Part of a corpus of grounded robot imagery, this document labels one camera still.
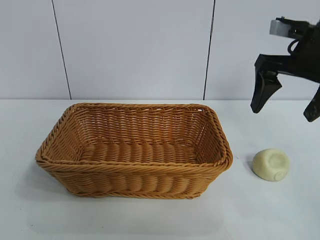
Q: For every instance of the tan woven wicker basket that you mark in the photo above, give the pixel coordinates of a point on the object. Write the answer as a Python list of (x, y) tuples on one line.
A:
[(137, 180)]

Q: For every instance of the pale round egg yolk pastry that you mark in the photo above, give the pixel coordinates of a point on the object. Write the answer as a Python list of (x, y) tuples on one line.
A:
[(271, 164)]

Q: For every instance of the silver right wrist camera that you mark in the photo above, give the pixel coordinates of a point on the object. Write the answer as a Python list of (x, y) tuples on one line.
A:
[(280, 28)]

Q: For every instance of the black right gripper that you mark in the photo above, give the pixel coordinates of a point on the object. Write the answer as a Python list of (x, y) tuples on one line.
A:
[(307, 62)]

